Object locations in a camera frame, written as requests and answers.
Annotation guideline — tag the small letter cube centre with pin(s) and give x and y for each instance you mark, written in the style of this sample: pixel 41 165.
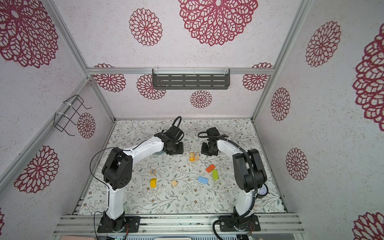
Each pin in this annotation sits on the small letter cube centre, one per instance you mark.
pixel 174 183

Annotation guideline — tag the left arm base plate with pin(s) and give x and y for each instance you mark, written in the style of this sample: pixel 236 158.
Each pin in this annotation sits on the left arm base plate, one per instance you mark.
pixel 120 225

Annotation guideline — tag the red wood block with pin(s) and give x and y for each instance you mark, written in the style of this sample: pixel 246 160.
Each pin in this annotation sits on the red wood block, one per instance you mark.
pixel 210 168

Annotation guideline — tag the aluminium rail front frame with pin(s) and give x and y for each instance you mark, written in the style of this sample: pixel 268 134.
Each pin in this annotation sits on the aluminium rail front frame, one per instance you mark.
pixel 183 224

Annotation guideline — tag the orange yellow cylinder block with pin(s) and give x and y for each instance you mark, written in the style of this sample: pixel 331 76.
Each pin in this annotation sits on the orange yellow cylinder block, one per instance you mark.
pixel 192 157

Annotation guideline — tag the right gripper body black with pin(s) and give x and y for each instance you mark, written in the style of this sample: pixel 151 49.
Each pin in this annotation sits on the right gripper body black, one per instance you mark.
pixel 206 149

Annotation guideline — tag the natural wood rectangular block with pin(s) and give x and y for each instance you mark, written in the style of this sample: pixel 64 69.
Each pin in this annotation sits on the natural wood rectangular block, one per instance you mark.
pixel 197 157

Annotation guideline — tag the black wire wall rack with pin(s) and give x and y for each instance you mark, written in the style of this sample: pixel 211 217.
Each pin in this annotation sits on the black wire wall rack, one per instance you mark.
pixel 63 119

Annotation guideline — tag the yellow wood block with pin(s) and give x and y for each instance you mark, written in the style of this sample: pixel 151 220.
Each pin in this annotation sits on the yellow wood block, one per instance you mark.
pixel 153 183

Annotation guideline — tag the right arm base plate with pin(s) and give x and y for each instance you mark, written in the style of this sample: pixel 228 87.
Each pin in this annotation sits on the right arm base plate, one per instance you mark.
pixel 248 224

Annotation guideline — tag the grey metal wall shelf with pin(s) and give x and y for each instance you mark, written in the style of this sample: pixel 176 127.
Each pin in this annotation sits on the grey metal wall shelf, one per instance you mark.
pixel 191 80

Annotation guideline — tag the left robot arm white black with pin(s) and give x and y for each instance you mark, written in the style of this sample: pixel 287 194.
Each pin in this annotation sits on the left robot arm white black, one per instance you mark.
pixel 117 173

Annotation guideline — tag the blue wood block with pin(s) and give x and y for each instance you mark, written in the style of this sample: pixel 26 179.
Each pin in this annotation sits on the blue wood block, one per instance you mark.
pixel 203 180

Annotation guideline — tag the green wood block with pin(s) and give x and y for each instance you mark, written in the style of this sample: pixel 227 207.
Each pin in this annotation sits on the green wood block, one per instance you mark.
pixel 215 175

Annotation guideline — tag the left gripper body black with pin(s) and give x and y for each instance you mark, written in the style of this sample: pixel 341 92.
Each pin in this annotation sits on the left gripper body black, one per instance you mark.
pixel 177 148

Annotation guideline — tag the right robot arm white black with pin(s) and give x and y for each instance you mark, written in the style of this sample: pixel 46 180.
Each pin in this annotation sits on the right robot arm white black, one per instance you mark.
pixel 250 176

